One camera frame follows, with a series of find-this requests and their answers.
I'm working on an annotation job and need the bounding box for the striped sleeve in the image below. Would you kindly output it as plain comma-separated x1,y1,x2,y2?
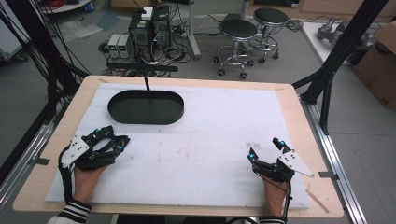
46,199,93,224
258,216,286,224

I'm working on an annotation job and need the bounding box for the grey power supply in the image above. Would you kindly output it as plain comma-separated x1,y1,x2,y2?
118,33,134,60
106,33,121,60

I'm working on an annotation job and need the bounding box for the person's left hand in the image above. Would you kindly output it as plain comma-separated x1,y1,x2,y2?
72,165,108,203

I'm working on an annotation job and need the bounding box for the striped left sleeve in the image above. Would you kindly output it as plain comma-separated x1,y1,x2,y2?
46,199,93,224

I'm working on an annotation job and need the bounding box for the black computer tower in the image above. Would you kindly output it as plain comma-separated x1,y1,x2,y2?
128,10,154,63
151,5,172,51

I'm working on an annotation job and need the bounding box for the person's right hand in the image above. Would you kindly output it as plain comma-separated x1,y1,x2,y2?
262,178,289,217

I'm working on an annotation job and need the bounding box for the grey equipment case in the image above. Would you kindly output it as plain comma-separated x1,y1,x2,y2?
0,0,31,63

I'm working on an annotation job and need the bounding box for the small black round stool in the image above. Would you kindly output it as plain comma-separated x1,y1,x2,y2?
251,7,290,65

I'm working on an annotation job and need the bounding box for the white round table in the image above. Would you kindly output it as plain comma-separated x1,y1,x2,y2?
39,0,95,15

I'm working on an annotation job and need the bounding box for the wooden stick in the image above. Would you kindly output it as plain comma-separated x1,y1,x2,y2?
304,189,331,216

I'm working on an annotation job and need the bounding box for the aluminium rail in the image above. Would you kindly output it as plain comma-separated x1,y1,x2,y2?
0,120,58,207
299,95,369,224

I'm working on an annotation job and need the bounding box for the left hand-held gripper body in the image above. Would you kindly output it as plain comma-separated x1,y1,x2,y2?
60,135,117,173

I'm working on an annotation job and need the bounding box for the black frame with cables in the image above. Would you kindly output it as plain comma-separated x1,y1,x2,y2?
0,0,92,126

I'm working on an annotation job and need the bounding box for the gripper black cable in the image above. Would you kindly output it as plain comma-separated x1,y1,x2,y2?
280,180,294,224
57,145,75,203

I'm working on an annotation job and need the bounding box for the white box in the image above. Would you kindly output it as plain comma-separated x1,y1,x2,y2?
140,6,154,21

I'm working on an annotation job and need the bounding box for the striped right sleeve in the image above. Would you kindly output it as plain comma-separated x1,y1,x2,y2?
258,216,286,224

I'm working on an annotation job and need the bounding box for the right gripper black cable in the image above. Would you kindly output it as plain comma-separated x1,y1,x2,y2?
280,180,294,224

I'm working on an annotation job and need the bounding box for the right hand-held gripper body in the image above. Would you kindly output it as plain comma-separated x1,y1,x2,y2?
252,149,316,184

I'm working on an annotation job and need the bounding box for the white foam mat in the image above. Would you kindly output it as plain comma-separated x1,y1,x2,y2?
44,81,311,210

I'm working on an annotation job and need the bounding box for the black T-shaped stand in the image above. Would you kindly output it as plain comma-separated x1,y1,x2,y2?
106,61,179,93

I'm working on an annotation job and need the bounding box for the tangle of floor cables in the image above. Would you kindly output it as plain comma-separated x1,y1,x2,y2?
98,18,200,78

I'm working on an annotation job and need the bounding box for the large black round stool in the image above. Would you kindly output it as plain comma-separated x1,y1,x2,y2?
212,19,260,80

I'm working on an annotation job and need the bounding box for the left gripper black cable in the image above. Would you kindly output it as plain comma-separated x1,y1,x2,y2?
57,145,75,203

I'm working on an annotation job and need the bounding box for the black frame strut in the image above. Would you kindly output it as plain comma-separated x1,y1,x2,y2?
291,0,390,136

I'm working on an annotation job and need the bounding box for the grey desk leg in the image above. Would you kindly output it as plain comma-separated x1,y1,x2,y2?
186,0,203,61

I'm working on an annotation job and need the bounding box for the brown cardboard box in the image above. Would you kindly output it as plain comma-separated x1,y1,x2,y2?
352,21,396,110

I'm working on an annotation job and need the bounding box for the black oval tray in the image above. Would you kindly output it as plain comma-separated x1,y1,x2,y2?
106,89,185,126

